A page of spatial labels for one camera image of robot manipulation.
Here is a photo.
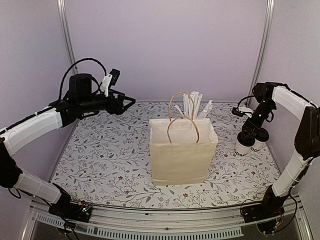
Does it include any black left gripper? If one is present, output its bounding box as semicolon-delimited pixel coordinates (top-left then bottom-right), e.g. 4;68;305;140
78;87;136;114

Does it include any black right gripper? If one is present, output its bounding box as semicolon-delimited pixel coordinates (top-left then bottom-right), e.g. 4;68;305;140
241;100;276;140

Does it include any white paper coffee cup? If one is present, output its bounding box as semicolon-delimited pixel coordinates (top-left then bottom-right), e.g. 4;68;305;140
250;139;265;153

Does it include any white paper cup corner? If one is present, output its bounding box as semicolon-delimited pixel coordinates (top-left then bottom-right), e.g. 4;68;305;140
234;141;251;157

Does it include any cream paper bag with handles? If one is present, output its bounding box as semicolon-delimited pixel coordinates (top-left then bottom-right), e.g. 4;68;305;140
149;91;219;187

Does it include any black plastic cup lid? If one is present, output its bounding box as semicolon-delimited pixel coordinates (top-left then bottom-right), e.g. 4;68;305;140
255;131;270;143

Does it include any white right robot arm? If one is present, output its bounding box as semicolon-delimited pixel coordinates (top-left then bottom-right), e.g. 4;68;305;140
233;82;320;218

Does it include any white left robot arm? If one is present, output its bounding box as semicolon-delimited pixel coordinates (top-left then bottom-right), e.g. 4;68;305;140
0;69;136;217

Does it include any floral patterned table mat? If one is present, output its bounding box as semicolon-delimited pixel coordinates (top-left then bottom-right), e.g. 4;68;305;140
51;102;280;209

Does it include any bundle of white wrapped straws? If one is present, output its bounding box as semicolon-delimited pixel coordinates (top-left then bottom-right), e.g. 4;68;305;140
174;91;213;119

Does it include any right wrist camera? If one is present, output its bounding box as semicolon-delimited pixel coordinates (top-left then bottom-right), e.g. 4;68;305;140
231;106;254;118

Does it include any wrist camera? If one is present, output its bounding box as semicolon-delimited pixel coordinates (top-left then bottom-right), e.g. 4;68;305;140
231;106;254;118
100;68;120;97

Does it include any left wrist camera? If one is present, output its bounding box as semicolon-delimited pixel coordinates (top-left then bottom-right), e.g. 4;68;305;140
100;68;120;97

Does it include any right aluminium frame post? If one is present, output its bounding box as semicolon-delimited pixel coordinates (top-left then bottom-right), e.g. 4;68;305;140
247;0;275;96

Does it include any aluminium frame post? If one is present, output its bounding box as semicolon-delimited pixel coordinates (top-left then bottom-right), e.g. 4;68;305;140
247;0;275;96
56;0;77;65

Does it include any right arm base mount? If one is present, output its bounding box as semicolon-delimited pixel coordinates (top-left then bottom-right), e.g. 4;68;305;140
240;195;287;235

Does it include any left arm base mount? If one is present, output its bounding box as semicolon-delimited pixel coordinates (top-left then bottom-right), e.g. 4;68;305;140
48;191;92;223

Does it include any front aluminium rail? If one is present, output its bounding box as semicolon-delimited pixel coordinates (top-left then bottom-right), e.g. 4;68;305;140
22;196;315;240

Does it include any left aluminium frame post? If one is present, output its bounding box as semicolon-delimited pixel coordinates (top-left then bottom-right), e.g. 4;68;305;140
56;0;77;65

